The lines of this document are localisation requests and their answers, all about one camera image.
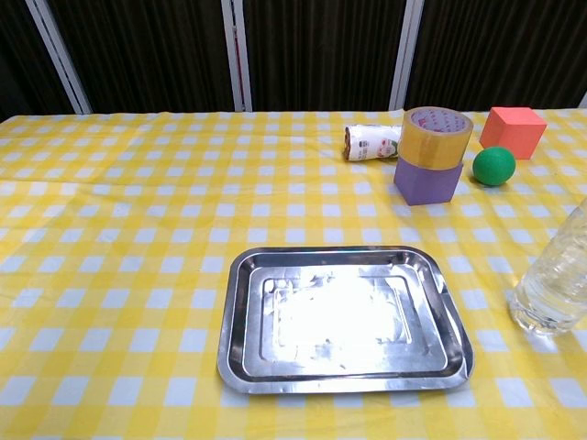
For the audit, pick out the clear plastic water bottle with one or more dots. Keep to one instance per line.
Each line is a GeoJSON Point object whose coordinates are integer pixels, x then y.
{"type": "Point", "coordinates": [555, 284]}

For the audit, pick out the white-labelled drink bottle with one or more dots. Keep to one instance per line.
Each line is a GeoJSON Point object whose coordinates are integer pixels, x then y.
{"type": "Point", "coordinates": [371, 143]}

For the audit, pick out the stainless steel tray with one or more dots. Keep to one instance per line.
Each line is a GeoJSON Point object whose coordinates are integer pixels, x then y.
{"type": "Point", "coordinates": [257, 366]}

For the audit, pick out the purple foam block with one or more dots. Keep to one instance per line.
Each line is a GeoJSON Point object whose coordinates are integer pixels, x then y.
{"type": "Point", "coordinates": [426, 185]}

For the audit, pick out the yellow packing tape roll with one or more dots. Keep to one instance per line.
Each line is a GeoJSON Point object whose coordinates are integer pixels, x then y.
{"type": "Point", "coordinates": [431, 146]}

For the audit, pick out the yellow checked tablecloth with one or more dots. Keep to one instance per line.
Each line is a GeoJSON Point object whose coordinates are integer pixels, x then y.
{"type": "Point", "coordinates": [137, 229]}

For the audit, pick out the green ball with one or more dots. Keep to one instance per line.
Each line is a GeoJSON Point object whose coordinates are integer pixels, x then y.
{"type": "Point", "coordinates": [494, 167]}

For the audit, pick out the orange-red foam cube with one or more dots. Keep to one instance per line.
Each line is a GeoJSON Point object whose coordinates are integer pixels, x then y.
{"type": "Point", "coordinates": [509, 137]}

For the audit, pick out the white partition post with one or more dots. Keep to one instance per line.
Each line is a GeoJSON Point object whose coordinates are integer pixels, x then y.
{"type": "Point", "coordinates": [237, 59]}
{"type": "Point", "coordinates": [583, 101]}
{"type": "Point", "coordinates": [406, 55]}
{"type": "Point", "coordinates": [62, 59]}

